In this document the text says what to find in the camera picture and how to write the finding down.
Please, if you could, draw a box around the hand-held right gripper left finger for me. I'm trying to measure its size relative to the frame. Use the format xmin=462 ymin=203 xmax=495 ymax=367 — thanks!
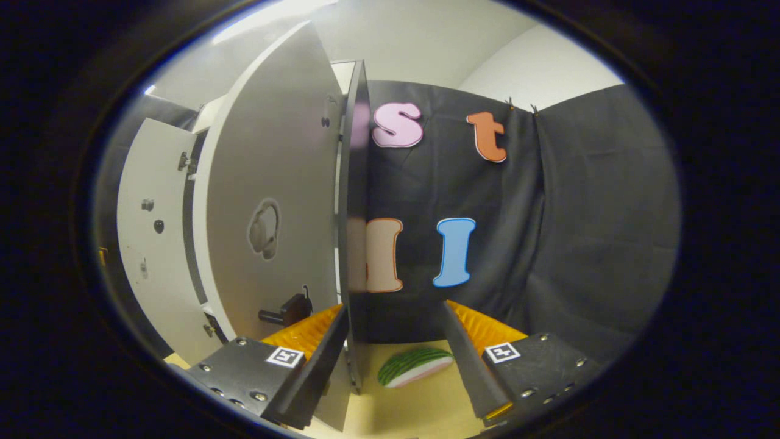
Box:
xmin=186 ymin=303 xmax=351 ymax=430

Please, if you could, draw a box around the black backdrop cloth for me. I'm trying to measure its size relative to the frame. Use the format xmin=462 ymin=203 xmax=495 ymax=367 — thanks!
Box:
xmin=91 ymin=79 xmax=680 ymax=366

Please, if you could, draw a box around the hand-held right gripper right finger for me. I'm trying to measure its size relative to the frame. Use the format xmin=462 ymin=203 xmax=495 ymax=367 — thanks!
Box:
xmin=440 ymin=299 xmax=601 ymax=427

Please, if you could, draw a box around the toy watermelon slice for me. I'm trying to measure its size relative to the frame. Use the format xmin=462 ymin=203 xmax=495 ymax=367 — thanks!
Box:
xmin=377 ymin=347 xmax=455 ymax=388

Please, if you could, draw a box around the black door handle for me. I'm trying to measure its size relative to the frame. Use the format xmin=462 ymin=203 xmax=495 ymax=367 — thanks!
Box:
xmin=258 ymin=293 xmax=314 ymax=327

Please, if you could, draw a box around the white and grey cabinet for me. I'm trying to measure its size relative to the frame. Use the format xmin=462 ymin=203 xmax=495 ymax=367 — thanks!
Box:
xmin=189 ymin=59 xmax=374 ymax=394

